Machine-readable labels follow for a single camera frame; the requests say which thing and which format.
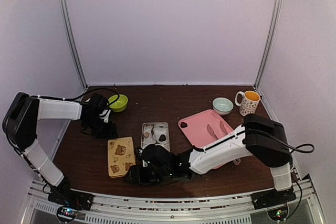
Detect pink plastic tray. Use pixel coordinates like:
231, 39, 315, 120
177, 109, 244, 170

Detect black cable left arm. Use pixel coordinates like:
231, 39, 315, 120
62, 88, 120, 109

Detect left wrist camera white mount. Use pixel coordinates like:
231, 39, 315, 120
99, 109, 111, 123

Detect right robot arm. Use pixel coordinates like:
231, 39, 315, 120
124, 114, 292, 204

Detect lime green bowl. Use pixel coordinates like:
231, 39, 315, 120
108, 94, 128, 112

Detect rectangular tin box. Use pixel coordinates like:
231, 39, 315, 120
141, 122, 170, 151

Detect aluminium frame post left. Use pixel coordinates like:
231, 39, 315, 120
59, 0, 88, 89

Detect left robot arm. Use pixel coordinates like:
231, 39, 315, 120
2, 92, 118, 205

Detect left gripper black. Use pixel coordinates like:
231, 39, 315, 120
83, 115, 118, 138

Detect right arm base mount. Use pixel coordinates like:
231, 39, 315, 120
251, 187, 297, 210

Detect aluminium frame rail right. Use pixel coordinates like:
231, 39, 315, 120
254, 0, 283, 90

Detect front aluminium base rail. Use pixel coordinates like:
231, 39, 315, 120
19, 179, 326, 223

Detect floral white mug yellow inside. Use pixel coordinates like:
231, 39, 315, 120
235, 91, 261, 116

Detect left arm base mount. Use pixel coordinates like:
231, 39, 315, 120
46, 177, 93, 211

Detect bear print tin lid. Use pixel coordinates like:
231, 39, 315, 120
107, 137, 136, 178

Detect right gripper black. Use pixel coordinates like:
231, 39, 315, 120
123, 165, 171, 187

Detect light blue striped bowl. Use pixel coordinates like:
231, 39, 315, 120
212, 97, 234, 115

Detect clear plastic tongs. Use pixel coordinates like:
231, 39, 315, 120
207, 121, 241, 166

